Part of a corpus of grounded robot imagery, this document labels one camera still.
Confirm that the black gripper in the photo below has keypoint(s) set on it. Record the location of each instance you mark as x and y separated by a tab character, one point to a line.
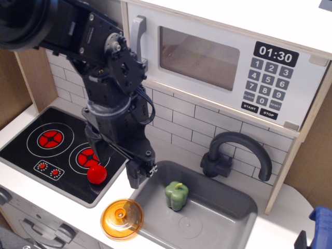
122	130

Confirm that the white toy microwave door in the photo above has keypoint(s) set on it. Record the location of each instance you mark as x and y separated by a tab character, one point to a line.
268	81

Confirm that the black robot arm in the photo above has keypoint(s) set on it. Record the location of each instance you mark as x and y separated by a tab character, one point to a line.
118	107

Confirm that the red toy tomato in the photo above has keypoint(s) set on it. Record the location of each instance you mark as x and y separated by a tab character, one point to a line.
97	174

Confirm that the orange transparent pot lid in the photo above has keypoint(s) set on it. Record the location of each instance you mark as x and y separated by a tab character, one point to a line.
122	219

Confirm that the black toy stove top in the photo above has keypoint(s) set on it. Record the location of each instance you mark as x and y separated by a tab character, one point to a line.
53	150

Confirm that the green toy bell pepper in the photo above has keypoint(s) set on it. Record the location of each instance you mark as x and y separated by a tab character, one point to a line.
176	195

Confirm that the grey toy sink basin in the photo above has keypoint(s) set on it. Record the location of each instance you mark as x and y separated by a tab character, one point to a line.
214	216

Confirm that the grey toy oven front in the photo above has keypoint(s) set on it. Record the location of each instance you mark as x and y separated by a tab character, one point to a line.
44	229

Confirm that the wooden toy kitchen cabinet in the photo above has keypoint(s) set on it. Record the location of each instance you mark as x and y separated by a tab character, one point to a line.
190	122

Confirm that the black object at bottom edge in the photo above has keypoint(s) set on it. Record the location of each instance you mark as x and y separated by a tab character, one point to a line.
301	241

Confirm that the blue plastic object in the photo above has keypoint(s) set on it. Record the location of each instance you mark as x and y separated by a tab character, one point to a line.
322	235

